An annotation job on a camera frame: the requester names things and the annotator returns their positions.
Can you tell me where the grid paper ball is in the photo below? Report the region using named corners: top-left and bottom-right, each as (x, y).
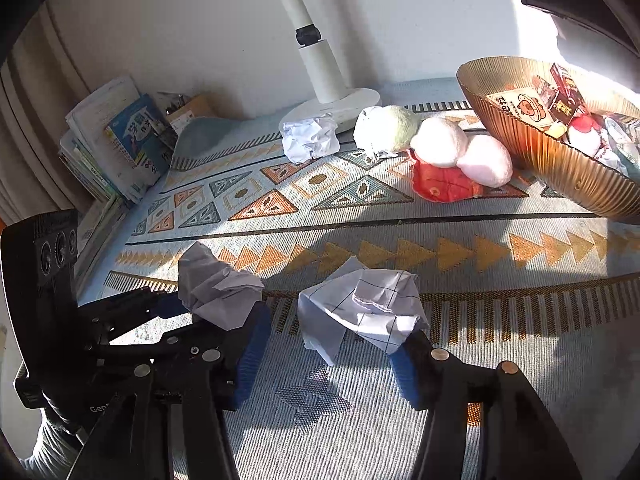
top-left (297, 257), bottom-right (430, 366)

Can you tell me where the paper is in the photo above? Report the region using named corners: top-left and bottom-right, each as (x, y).
top-left (280, 115), bottom-right (340, 165)

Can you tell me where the brown long snack box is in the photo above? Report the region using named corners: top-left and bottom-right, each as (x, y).
top-left (532, 63), bottom-right (589, 126)

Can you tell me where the cardboard pen holder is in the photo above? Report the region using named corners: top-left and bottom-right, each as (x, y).
top-left (167, 94), bottom-right (216, 136)

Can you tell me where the white desk lamp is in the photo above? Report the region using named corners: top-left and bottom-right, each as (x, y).
top-left (280, 0), bottom-right (381, 133)

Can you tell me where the orange small snack box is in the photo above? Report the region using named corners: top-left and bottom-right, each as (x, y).
top-left (486, 87), bottom-right (567, 139)

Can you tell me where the patterned woven table mat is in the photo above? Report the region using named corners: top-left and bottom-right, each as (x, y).
top-left (82, 116), bottom-right (639, 479)

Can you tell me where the white paper ball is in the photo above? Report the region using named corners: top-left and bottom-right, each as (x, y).
top-left (178, 242), bottom-right (264, 332)

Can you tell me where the hello kitty plush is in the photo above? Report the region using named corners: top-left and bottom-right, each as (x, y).
top-left (567, 115), bottom-right (605, 159)

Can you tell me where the stack of books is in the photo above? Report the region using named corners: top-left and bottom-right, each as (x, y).
top-left (58, 75), bottom-right (177, 276)

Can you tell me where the amber ribbed glass bowl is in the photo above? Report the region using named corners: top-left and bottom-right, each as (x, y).
top-left (457, 55), bottom-right (639, 224)

